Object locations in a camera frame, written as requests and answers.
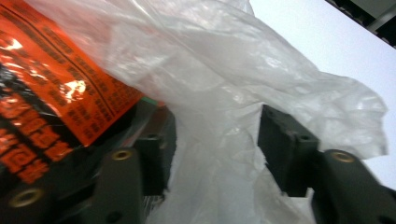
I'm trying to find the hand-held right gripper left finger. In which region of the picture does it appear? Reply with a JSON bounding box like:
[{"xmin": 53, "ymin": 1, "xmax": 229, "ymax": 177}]
[{"xmin": 133, "ymin": 105, "xmax": 177, "ymax": 198}]

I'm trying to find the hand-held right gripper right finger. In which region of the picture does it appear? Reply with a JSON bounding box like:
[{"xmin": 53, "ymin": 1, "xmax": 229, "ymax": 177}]
[{"xmin": 257, "ymin": 104, "xmax": 320, "ymax": 198}]

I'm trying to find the clear plastic bag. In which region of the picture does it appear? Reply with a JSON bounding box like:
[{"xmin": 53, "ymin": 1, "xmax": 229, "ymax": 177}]
[{"xmin": 26, "ymin": 0, "xmax": 390, "ymax": 224}]

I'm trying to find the orange and black snack packet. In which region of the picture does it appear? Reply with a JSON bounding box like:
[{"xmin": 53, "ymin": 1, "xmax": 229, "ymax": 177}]
[{"xmin": 0, "ymin": 0, "xmax": 163, "ymax": 188}]

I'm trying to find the white table mat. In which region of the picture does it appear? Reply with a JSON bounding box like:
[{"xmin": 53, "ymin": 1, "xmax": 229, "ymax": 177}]
[{"xmin": 248, "ymin": 0, "xmax": 396, "ymax": 191}]

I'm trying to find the aluminium floor rail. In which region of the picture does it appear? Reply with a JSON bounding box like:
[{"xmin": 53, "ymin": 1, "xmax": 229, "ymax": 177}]
[{"xmin": 363, "ymin": 3, "xmax": 396, "ymax": 34}]

